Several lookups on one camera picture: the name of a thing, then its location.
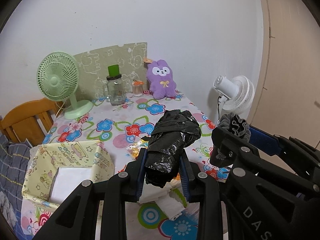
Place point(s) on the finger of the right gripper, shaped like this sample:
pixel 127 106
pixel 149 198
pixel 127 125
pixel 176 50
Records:
pixel 293 152
pixel 231 150

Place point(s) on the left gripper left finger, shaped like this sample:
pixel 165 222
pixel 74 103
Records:
pixel 104 202

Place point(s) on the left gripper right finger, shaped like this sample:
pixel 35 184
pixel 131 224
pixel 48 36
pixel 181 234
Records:
pixel 199 187

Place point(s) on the grey scrunchie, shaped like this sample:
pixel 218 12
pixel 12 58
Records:
pixel 235 125

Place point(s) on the white cloth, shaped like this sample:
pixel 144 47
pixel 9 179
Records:
pixel 170 207
pixel 151 193

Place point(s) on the black plastic bag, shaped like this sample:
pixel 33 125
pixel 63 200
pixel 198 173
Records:
pixel 173 132

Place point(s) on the green cartoon tissue pack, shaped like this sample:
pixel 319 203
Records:
pixel 177 189

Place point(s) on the yellow cartoon tissue pack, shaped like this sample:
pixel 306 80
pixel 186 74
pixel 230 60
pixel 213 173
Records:
pixel 134 149

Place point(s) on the yellow patterned fabric box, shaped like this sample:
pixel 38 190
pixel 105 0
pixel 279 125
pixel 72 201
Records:
pixel 57 168

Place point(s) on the white standing fan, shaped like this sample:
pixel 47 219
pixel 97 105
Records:
pixel 235 95

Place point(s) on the floral tablecloth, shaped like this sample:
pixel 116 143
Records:
pixel 117 127

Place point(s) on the grey plaid pillow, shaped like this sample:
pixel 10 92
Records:
pixel 14 164

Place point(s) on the purple plush bunny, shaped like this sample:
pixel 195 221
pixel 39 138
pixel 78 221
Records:
pixel 160 78

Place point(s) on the cotton swab jar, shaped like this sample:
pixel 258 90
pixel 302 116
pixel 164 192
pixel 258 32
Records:
pixel 137 88

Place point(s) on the glass jar green lid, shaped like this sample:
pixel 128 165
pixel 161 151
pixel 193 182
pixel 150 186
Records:
pixel 114 90

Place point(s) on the green desk fan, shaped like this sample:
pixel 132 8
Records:
pixel 58 79

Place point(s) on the green patterned backboard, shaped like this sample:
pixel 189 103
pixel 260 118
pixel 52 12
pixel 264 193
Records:
pixel 93 68

